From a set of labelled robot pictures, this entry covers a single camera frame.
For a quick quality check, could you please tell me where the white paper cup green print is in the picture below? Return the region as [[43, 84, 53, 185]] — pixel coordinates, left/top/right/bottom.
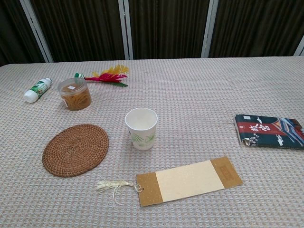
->
[[124, 108, 158, 151]]

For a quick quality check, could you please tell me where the beige woven tablecloth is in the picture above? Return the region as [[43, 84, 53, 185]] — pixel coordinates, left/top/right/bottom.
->
[[0, 56, 304, 228]]

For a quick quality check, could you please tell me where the round woven rattan coaster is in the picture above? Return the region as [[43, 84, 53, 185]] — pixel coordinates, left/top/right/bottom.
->
[[42, 123, 110, 178]]

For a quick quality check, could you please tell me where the colourful feather shuttlecock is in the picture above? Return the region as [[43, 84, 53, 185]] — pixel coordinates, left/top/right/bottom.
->
[[74, 66, 130, 87]]

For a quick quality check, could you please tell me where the brown cream bookmark with tassel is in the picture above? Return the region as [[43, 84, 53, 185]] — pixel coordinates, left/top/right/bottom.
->
[[96, 155, 244, 207]]

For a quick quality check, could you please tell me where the dark fabric screen panel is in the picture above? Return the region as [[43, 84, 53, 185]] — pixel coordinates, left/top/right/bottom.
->
[[127, 0, 210, 60], [30, 0, 125, 63], [210, 0, 304, 58], [0, 0, 46, 67]]

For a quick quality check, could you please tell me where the dark snack packet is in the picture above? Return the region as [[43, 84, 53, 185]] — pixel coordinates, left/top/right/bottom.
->
[[233, 114, 304, 151]]

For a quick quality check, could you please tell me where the white bottle green label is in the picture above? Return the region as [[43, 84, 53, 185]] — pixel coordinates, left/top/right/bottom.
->
[[23, 77, 53, 104]]

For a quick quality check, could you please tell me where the white partition frame post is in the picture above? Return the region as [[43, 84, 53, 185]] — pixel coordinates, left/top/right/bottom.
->
[[22, 0, 53, 64], [200, 0, 219, 58], [118, 0, 134, 61], [294, 39, 304, 57]]

